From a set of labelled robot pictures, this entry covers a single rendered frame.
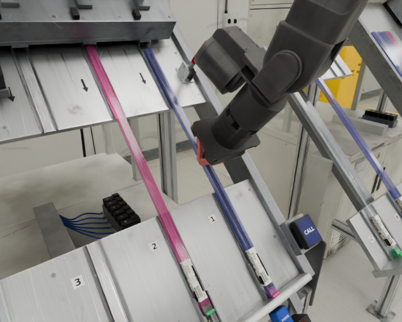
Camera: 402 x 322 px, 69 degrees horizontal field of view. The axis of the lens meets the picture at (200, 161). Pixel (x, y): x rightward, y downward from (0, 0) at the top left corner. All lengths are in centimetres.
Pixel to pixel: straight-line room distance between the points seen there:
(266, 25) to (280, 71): 121
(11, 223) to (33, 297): 55
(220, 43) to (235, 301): 37
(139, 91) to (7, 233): 55
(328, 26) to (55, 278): 42
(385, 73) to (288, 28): 93
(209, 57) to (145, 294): 33
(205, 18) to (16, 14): 224
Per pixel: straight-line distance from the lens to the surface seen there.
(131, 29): 61
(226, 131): 41
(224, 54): 39
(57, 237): 78
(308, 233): 55
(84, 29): 58
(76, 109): 52
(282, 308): 53
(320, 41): 32
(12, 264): 83
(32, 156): 231
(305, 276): 56
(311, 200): 84
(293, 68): 32
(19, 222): 97
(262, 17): 154
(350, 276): 169
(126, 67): 60
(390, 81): 123
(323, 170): 79
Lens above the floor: 112
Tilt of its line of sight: 26 degrees down
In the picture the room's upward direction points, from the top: straight up
